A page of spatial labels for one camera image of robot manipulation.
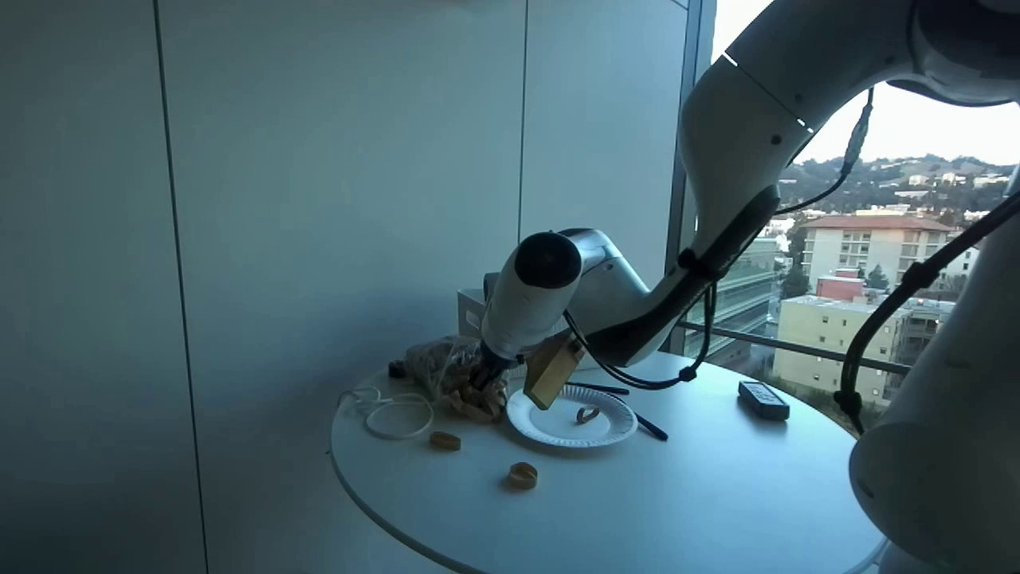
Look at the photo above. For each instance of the window frame post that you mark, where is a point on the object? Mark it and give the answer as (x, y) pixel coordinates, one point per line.
(688, 53)

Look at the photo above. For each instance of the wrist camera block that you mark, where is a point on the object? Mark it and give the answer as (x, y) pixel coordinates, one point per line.
(552, 371)

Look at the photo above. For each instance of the clear plastic bag of bands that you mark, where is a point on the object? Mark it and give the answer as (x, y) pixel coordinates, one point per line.
(439, 367)

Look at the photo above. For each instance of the yellow low building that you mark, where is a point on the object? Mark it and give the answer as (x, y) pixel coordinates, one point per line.
(816, 329)

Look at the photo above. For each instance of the window railing bar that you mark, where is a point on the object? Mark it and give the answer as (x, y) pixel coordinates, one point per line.
(808, 352)

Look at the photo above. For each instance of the white paper plate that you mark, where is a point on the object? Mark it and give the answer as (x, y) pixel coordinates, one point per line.
(545, 422)

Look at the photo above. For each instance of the black rectangular box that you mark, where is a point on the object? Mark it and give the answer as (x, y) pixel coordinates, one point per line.
(761, 400)

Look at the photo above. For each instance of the beige multistorey building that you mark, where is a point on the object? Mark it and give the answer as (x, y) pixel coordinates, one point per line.
(880, 251)

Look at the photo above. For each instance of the clear glass bowl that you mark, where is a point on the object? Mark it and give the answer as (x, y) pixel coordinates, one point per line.
(370, 420)

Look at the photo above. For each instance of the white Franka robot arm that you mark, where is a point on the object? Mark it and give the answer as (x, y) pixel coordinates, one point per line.
(742, 130)

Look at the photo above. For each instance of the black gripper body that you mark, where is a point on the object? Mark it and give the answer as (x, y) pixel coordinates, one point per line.
(499, 367)

